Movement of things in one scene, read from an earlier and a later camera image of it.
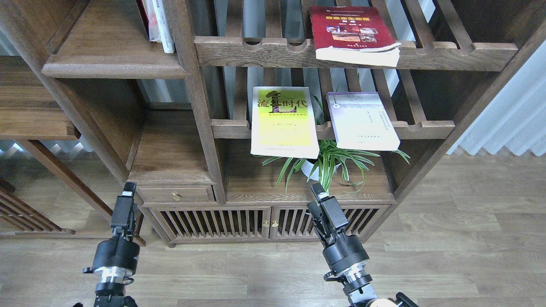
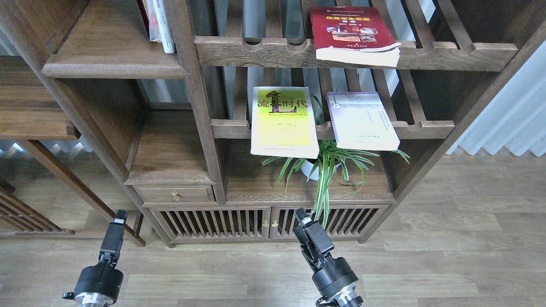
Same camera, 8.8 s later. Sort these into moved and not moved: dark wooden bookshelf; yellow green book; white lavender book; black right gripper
Moved: black right gripper
Not moved: dark wooden bookshelf; white lavender book; yellow green book
